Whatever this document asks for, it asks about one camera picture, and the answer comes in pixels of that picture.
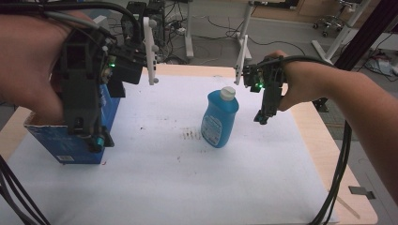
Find black computer tower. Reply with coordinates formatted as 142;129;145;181
120;0;166;51

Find grey left gripper cable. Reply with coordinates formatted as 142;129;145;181
42;10;111;39

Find office chair base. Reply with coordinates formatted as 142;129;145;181
312;12;346;39

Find black cable bundle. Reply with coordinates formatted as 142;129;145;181
0;155;52;225
309;119;354;225

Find blue bottle with white cap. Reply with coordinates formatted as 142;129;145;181
200;85;240;149

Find black floor cable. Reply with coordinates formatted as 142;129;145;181
206;15;307;56

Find blue cardboard box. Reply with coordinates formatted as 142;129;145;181
23;83;122;166

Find white table mat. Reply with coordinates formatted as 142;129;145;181
0;73;341;225

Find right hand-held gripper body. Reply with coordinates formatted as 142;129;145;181
234;34;287;117

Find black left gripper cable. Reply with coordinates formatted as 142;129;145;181
0;0;143;43

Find grey metal bracket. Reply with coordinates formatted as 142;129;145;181
347;185;376;201

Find black metal post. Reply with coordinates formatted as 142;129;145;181
333;0;398;72

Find person's left hand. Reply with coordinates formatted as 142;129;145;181
0;11;95;126

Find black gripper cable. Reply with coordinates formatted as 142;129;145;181
256;54;338;69
0;0;143;43

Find white desk leg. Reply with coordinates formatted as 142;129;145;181
311;0;374;65
183;0;195;60
235;0;255;64

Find thin wooden stick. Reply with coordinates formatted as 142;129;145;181
335;194;361;220

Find person's right hand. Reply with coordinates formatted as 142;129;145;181
265;50;329;113

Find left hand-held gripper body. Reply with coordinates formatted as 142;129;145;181
58;11;160;139

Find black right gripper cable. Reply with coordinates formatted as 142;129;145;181
256;54;338;69

